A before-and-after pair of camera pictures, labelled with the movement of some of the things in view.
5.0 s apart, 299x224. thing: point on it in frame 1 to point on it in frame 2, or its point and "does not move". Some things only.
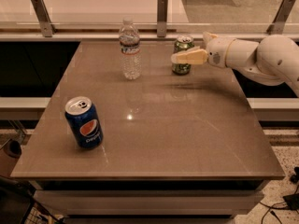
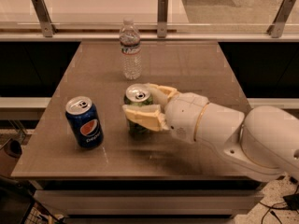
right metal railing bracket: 283,13 does not move
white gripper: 216,53 to 184,116
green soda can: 182,43 to 137,94
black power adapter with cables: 291,201 does not move
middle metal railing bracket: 162,16 does not move
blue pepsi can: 85,122 does not move
